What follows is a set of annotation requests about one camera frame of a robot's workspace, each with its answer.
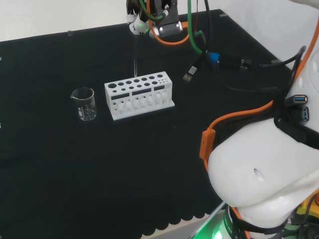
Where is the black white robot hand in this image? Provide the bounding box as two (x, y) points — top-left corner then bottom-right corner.
(125, 0), (179, 35)

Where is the clear glass rod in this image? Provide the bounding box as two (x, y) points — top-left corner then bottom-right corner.
(133, 33), (139, 77)

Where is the white test tube rack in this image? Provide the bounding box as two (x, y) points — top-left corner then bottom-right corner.
(104, 71), (176, 121)

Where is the blue connector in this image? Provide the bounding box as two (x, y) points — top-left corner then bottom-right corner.
(208, 52), (221, 69)

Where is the black adapter box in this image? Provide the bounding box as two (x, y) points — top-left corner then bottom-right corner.
(219, 55), (253, 72)

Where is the clear glass beaker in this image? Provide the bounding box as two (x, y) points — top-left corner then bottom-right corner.
(70, 87), (97, 122)

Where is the black bench cloth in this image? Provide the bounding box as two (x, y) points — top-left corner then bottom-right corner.
(0, 9), (294, 239)

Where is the yellow stop button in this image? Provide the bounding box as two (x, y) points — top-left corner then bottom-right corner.
(296, 191), (319, 216)

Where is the green cable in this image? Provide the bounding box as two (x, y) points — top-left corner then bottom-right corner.
(138, 0), (204, 54)

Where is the thick black cable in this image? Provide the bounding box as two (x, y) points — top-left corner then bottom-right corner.
(203, 0), (213, 54)

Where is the black cable with USB plug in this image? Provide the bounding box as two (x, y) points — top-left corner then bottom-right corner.
(182, 53), (208, 83)

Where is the orange cable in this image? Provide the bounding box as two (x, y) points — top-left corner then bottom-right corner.
(146, 0), (319, 239)

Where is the grey metal base plate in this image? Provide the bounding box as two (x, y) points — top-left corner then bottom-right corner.
(141, 201), (227, 239)

